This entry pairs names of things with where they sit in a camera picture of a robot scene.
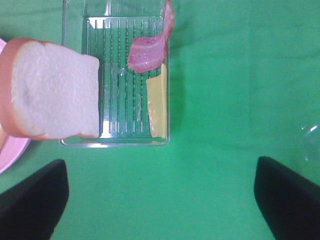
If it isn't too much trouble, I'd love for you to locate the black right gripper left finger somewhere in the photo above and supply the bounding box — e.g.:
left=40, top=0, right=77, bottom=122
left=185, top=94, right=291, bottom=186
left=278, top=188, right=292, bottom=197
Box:
left=0, top=159, right=69, bottom=240

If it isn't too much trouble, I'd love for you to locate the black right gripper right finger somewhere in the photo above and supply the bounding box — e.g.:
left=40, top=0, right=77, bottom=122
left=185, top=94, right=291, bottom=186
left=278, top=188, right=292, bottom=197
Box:
left=253, top=156, right=320, bottom=240

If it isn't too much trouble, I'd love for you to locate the pink round plate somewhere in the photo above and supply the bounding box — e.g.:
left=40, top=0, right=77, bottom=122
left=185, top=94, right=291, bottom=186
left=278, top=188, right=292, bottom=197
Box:
left=0, top=39, right=31, bottom=173

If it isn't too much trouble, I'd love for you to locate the green tablecloth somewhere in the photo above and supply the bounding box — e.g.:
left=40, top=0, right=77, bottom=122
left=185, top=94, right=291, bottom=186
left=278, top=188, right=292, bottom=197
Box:
left=0, top=0, right=320, bottom=240

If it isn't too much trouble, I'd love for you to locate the yellow cheese slice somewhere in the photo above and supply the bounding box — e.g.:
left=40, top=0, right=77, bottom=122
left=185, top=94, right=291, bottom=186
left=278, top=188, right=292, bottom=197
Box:
left=146, top=63, right=168, bottom=139

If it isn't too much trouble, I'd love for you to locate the pink bacon strip right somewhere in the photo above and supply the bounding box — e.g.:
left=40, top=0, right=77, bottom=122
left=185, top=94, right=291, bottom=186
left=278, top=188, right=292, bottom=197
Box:
left=127, top=0, right=175, bottom=74

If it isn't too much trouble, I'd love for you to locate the clear right plastic tray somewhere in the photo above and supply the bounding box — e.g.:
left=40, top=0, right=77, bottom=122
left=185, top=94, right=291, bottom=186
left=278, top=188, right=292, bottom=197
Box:
left=60, top=0, right=170, bottom=148

